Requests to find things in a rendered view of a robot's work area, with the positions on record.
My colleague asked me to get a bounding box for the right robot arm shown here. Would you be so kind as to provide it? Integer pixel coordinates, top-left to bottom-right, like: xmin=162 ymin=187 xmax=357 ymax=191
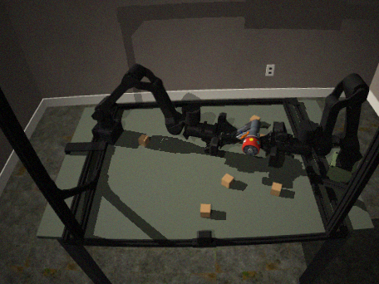
xmin=274 ymin=73 xmax=369 ymax=172

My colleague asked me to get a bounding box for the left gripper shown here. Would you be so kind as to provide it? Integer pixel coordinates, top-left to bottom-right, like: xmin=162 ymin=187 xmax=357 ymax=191
xmin=199 ymin=112 xmax=240 ymax=156

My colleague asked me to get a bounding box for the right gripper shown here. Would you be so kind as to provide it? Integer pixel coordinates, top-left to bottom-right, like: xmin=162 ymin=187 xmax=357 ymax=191
xmin=260 ymin=121 xmax=296 ymax=167

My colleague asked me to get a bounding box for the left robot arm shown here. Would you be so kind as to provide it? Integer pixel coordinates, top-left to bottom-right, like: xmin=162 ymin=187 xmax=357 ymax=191
xmin=91 ymin=63 xmax=201 ymax=139

